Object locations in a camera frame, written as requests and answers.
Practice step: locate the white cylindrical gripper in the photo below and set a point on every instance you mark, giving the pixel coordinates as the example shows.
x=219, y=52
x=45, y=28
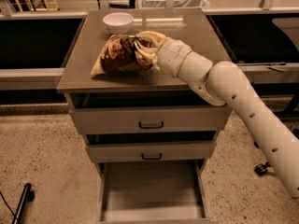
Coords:
x=172, y=58

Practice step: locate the brown chip bag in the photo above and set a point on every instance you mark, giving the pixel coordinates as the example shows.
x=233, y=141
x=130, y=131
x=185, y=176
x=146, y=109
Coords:
x=117, y=56

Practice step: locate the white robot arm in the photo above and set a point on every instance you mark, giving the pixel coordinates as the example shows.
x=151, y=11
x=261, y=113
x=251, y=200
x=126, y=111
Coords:
x=224, y=83

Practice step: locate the grey top drawer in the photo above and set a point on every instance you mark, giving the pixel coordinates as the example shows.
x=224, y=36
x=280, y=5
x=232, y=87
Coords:
x=159, y=119

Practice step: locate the grey drawer cabinet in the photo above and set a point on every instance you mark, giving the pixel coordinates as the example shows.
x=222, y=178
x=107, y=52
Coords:
x=144, y=89

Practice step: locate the grey bottom drawer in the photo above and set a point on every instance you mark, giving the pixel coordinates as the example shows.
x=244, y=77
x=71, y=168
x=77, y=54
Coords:
x=152, y=192

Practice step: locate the white ceramic bowl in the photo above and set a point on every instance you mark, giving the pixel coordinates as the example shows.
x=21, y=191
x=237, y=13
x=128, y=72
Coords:
x=118, y=22

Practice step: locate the black chair base caster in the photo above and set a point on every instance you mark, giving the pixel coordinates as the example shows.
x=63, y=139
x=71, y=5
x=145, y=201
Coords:
x=262, y=168

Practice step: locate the black stand leg left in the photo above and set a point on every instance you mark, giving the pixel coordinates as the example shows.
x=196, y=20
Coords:
x=27, y=196

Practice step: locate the wire mesh basket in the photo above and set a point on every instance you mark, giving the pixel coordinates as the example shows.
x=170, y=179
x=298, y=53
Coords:
x=142, y=4

